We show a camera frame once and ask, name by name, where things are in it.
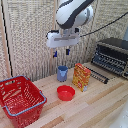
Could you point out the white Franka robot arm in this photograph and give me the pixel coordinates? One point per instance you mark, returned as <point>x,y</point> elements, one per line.
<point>74,13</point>

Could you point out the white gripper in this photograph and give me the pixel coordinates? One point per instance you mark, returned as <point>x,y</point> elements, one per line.
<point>62,38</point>

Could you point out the black toaster oven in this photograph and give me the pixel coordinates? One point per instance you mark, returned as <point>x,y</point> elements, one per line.
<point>112,56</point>

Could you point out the red shopping basket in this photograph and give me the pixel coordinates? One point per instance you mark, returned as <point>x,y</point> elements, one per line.
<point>20,100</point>

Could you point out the red plastic bowl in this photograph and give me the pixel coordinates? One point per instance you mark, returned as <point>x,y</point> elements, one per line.
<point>65,92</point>

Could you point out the orange yellow food box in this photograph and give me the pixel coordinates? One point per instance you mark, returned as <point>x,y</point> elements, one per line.
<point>81,77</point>

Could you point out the beige folding screen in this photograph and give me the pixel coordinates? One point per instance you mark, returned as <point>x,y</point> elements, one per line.
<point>50,36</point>

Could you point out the blue plastic cup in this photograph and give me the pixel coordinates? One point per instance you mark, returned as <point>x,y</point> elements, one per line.
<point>62,73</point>

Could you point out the black oven tray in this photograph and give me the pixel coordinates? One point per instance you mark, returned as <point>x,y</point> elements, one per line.
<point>97,75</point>

